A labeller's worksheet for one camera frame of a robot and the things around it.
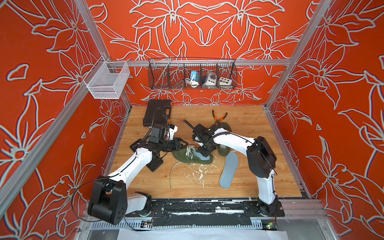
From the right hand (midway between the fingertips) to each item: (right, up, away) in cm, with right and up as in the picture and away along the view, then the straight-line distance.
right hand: (202, 152), depth 89 cm
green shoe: (-10, -1, -3) cm, 11 cm away
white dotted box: (+15, +45, +5) cm, 47 cm away
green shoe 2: (+13, +1, -1) cm, 13 cm away
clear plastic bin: (-61, +46, +4) cm, 76 cm away
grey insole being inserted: (-2, -2, -2) cm, 3 cm away
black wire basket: (-21, +52, +11) cm, 57 cm away
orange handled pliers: (+14, +19, +21) cm, 32 cm away
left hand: (-10, +7, -8) cm, 15 cm away
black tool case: (-32, +25, +19) cm, 45 cm away
